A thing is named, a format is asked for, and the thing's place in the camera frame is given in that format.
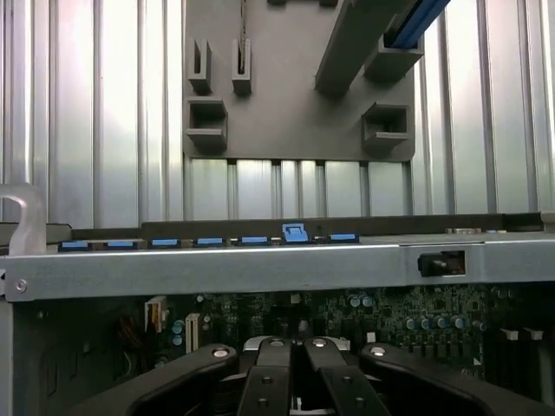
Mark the white expansion slot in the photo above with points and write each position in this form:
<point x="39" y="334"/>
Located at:
<point x="193" y="333"/>

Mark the grey plastic parts rack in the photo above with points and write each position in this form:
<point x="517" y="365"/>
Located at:
<point x="295" y="108"/>

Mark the open grey PC case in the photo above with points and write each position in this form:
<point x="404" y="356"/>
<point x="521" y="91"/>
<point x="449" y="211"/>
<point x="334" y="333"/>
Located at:
<point x="217" y="268"/>

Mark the blue slot retention clip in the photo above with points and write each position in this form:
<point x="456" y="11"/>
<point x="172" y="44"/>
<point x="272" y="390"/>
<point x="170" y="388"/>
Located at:
<point x="209" y="242"/>
<point x="256" y="240"/>
<point x="344" y="238"/>
<point x="166" y="243"/>
<point x="75" y="245"/>
<point x="122" y="244"/>
<point x="295" y="234"/>

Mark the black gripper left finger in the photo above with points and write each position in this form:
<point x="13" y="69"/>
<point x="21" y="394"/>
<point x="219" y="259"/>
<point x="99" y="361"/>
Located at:
<point x="269" y="381"/>

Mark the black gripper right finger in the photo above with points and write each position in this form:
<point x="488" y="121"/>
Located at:
<point x="433" y="381"/>

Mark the green Dell motherboard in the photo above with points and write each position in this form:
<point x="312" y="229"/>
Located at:
<point x="390" y="312"/>

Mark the white power connector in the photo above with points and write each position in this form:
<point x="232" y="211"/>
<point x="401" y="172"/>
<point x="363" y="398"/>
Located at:
<point x="156" y="314"/>

